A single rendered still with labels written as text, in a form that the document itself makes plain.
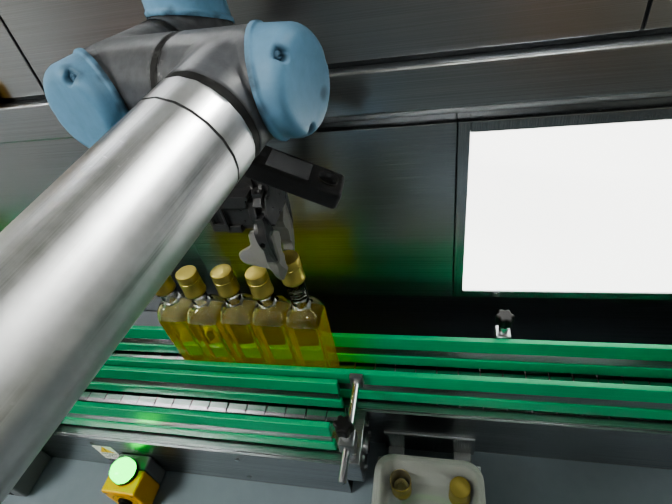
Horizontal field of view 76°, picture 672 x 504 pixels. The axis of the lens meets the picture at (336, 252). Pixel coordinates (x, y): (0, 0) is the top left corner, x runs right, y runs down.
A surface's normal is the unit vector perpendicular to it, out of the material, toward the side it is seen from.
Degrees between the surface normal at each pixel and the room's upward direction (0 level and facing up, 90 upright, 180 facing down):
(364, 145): 90
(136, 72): 54
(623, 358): 90
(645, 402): 90
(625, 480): 0
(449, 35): 90
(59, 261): 45
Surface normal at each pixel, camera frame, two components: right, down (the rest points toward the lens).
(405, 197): -0.16, 0.67
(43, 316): 0.64, -0.18
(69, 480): -0.15, -0.74
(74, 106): -0.43, 0.65
